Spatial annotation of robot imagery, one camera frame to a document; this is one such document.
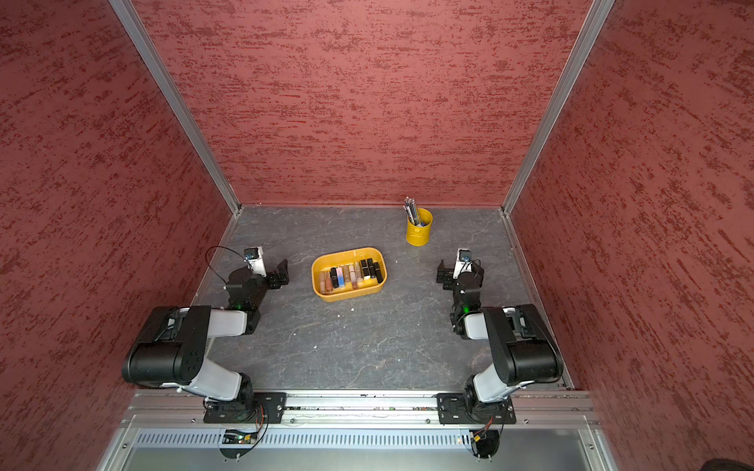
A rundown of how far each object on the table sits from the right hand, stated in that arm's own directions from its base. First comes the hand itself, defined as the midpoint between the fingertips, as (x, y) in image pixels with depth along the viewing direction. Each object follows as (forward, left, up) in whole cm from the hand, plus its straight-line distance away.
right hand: (456, 264), depth 94 cm
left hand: (+1, +61, +1) cm, 61 cm away
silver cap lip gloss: (-2, +43, -5) cm, 43 cm away
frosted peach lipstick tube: (-2, +45, -5) cm, 45 cm away
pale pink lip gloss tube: (0, +35, -5) cm, 35 cm away
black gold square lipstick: (+2, +31, -6) cm, 31 cm away
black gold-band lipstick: (+1, +26, -6) cm, 27 cm away
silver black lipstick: (+3, +33, -6) cm, 34 cm away
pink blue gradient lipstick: (-1, +39, -5) cm, 39 cm away
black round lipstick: (-1, +41, -6) cm, 42 cm away
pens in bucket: (+19, +14, +7) cm, 25 cm away
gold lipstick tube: (+1, +37, -5) cm, 37 cm away
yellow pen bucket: (+15, +11, -3) cm, 19 cm away
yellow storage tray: (+5, +45, -4) cm, 45 cm away
